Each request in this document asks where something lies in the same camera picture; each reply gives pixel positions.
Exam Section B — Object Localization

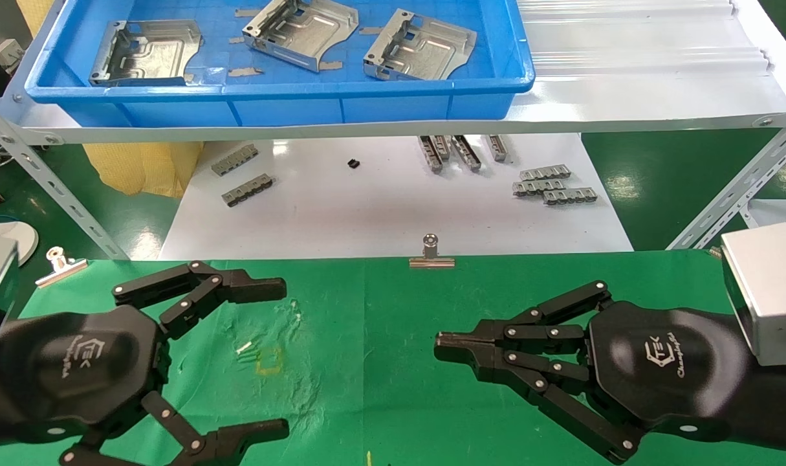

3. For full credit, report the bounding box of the large white board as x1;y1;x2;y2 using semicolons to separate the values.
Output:
158;133;634;261

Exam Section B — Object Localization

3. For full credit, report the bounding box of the white metal shelf board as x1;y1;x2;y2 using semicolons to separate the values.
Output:
0;0;786;144

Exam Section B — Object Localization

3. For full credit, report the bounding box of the group of grey strips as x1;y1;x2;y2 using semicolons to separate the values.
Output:
451;135;482;172

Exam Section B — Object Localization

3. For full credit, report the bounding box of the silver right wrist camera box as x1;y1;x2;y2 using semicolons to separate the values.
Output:
721;222;786;368

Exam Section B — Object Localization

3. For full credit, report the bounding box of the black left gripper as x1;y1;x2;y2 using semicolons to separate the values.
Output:
0;304;290;466

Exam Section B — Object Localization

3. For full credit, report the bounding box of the green cloth mat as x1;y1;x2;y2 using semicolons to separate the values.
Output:
0;249;786;466

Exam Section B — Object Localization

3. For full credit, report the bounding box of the blue plastic tray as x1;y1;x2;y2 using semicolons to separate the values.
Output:
24;0;536;128

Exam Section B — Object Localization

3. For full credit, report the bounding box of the stamped metal bracket plate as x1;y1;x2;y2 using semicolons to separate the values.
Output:
241;0;360;74
363;8;478;82
89;19;204;87

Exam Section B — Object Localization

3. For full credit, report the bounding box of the white round base plate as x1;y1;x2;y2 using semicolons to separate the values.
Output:
0;221;39;266

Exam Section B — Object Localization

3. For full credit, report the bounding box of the clear corrugated plastic sheet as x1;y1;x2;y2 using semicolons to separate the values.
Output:
516;0;772;78

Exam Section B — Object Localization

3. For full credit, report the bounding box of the small grey box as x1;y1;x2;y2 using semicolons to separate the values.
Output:
0;39;26;69

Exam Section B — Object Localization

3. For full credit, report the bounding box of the silver binder clip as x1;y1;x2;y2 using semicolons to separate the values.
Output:
36;247;88;288
409;234;455;269

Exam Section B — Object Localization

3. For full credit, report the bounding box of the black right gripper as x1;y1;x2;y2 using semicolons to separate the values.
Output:
433;280;757;462

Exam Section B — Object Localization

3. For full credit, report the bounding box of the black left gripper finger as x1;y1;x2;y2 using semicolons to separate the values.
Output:
111;260;288;340

